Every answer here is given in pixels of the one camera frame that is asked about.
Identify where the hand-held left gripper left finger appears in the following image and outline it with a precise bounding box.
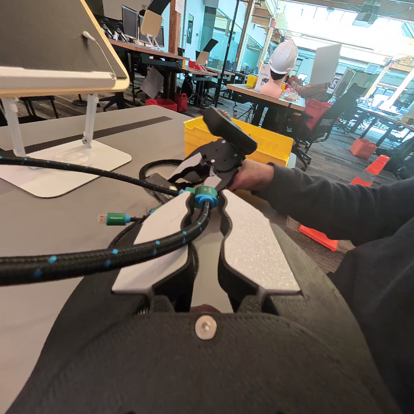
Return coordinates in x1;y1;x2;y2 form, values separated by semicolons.
111;194;198;304

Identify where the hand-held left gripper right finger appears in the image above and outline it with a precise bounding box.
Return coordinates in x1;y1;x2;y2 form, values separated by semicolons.
217;190;301;306

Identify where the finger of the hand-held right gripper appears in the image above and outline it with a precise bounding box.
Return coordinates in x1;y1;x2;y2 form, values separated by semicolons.
204;174;227;193
168;155;208;187

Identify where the black switch lead cable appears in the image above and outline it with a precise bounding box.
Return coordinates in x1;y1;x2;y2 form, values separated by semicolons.
139;158;188;201

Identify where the yellow plastic bin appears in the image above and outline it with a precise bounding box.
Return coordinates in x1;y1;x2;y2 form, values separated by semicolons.
184;116;294;168

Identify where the thick braided HDMI cable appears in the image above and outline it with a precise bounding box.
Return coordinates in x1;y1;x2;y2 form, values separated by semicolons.
0;186;220;287
0;156;182;196

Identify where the person's right hand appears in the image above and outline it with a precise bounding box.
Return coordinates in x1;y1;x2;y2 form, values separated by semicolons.
231;160;275;193

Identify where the wooden office desk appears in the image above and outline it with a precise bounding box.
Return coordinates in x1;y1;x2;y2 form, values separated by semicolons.
226;83;306;127

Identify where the red storage bin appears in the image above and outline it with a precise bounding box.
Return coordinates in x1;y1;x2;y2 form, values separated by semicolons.
146;98;178;113

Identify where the mannequin head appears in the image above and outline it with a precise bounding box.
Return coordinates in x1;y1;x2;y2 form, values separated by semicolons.
260;69;287;97

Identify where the black office chair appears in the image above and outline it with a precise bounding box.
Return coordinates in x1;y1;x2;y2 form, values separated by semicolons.
291;99;338;172

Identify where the black floor pole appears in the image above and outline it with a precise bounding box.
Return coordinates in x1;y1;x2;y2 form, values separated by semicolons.
221;0;240;107

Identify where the white monitor stand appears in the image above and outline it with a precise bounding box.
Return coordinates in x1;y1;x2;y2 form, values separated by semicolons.
0;66;133;198

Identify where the white hard hat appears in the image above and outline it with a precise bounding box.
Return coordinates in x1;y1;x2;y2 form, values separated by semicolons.
268;39;299;75

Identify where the person's dark sweater torso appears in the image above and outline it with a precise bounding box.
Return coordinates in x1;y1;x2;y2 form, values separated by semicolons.
327;217;414;414

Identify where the orange storage box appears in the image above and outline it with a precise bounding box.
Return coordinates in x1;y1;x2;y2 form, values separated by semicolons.
350;138;378;160

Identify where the wooden pillar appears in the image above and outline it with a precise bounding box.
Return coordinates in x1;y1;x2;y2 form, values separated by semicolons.
168;0;182;54

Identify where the computer monitor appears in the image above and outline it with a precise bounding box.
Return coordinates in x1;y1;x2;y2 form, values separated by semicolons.
121;5;140;41

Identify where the white tether wire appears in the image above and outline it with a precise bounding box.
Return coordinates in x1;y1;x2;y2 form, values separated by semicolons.
82;31;116;79

